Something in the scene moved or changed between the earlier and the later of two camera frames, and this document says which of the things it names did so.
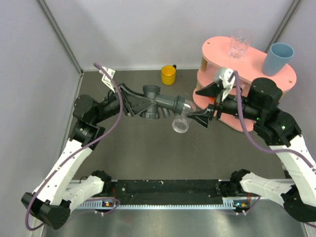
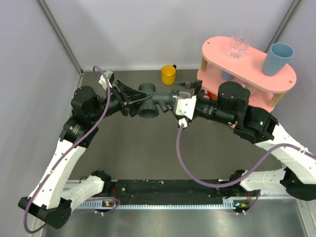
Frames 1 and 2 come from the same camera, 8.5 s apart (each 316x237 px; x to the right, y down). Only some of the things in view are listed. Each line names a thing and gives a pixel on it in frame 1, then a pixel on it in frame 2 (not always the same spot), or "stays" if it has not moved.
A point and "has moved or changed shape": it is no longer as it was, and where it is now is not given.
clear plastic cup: [180, 124] has moved or changed shape
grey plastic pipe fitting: [166, 102] has moved or changed shape
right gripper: [203, 117] to [196, 85]
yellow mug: [168, 74] stays
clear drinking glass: [241, 40] stays
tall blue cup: [278, 55] stays
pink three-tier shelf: [216, 56] stays
